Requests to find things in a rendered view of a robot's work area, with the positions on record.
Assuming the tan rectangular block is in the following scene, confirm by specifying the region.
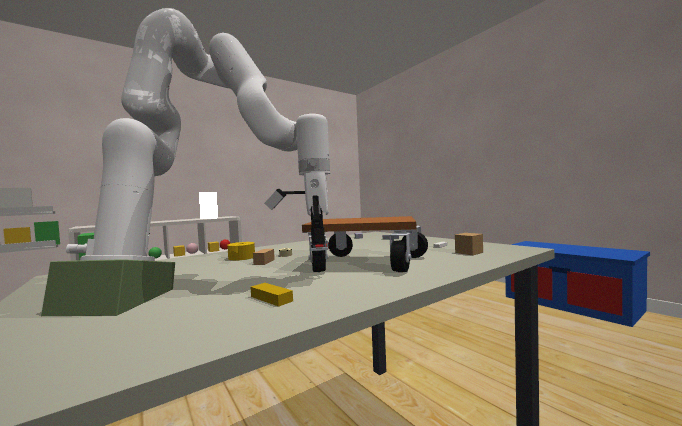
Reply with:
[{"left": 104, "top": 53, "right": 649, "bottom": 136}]
[{"left": 253, "top": 249, "right": 275, "bottom": 265}]

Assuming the brown cardboard box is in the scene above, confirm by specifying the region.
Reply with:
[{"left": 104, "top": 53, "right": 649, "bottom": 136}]
[{"left": 455, "top": 233, "right": 483, "bottom": 256}]

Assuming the yellow short cylinder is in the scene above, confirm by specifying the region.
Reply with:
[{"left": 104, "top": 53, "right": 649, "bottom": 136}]
[{"left": 227, "top": 242, "right": 255, "bottom": 261}]

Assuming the yellow rectangular block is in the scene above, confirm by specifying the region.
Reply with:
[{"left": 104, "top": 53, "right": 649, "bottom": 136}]
[{"left": 251, "top": 283, "right": 293, "bottom": 306}]

